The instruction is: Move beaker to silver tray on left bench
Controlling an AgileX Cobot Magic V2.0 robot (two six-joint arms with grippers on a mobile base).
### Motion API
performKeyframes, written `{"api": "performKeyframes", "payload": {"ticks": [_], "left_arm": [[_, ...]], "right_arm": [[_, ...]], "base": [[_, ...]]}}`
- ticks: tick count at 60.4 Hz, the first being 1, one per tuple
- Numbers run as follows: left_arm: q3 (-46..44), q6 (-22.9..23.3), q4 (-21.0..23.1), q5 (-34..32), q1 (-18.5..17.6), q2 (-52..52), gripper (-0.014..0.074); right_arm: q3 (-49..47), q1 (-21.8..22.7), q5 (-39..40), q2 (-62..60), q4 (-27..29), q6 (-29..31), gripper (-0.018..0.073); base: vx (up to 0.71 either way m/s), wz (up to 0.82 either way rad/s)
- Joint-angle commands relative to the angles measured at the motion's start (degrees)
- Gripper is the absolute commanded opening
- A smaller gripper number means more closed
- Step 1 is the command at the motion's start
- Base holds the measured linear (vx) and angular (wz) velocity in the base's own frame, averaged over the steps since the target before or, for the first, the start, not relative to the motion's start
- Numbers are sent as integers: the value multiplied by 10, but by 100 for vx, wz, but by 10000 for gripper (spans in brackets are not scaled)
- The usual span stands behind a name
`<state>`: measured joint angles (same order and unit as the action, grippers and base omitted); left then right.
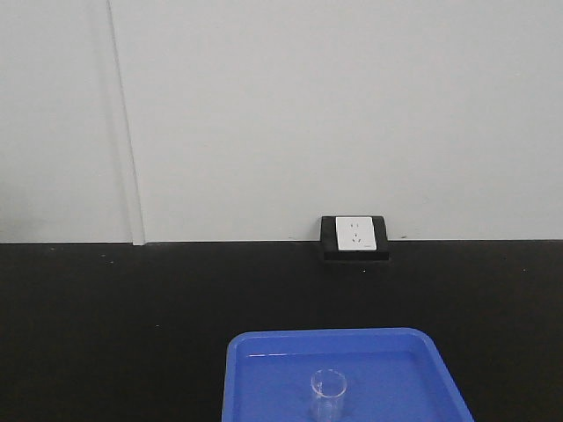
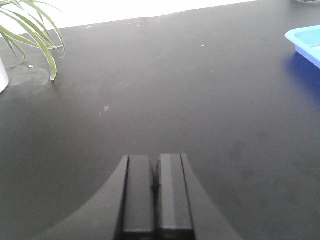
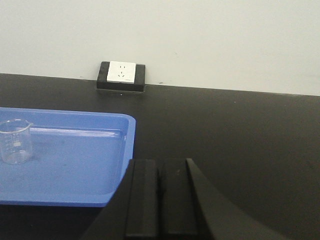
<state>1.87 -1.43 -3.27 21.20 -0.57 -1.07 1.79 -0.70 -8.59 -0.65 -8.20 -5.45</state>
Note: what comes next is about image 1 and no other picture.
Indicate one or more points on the white wall conduit strip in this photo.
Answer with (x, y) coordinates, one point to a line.
(125, 146)

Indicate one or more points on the clear glass beaker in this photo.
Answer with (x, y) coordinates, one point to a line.
(328, 392)

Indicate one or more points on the blue plastic tray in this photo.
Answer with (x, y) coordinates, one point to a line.
(393, 374)

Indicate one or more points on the black socket mounting box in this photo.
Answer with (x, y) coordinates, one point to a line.
(330, 250)

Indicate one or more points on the white wall power socket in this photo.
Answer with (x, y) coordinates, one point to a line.
(355, 233)

